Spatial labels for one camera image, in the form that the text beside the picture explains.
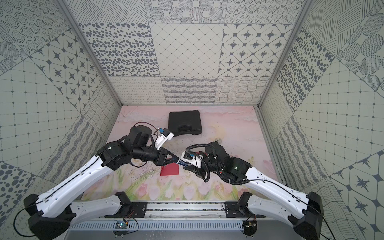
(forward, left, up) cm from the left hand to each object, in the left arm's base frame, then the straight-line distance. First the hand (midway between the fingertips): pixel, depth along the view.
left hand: (178, 162), depth 60 cm
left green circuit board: (-19, +30, -30) cm, 47 cm away
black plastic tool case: (+40, +2, -23) cm, 46 cm away
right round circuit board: (-18, -34, -32) cm, 50 cm away
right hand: (+3, -4, -9) cm, 10 cm away
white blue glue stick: (+2, -1, -4) cm, 4 cm away
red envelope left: (+8, +8, -29) cm, 31 cm away
